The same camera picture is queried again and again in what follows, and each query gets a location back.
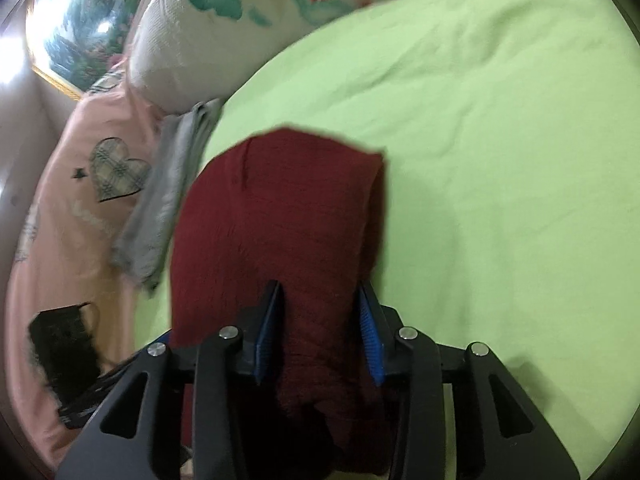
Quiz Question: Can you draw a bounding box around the dark red knitted garment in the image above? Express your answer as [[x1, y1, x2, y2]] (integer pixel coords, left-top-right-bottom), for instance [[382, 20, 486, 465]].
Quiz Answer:
[[168, 127, 388, 476]]

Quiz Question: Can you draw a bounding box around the pink heart-print pillow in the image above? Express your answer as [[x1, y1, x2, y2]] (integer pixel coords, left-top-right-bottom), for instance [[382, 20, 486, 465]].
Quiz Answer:
[[4, 62, 163, 468]]

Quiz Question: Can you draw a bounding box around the grey folded towel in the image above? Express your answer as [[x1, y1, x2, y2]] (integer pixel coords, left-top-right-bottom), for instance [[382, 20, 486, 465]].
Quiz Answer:
[[112, 99, 222, 294]]

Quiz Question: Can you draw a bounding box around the lime green bed sheet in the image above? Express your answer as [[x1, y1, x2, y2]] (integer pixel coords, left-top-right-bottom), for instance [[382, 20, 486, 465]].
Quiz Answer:
[[130, 0, 639, 479]]

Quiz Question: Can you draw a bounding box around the white floral quilt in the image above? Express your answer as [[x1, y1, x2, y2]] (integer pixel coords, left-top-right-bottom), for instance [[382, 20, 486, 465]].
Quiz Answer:
[[128, 0, 382, 113]]

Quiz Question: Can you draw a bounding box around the gold framed landscape painting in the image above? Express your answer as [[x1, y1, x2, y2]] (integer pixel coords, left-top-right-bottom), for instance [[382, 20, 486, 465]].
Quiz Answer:
[[26, 0, 145, 101]]

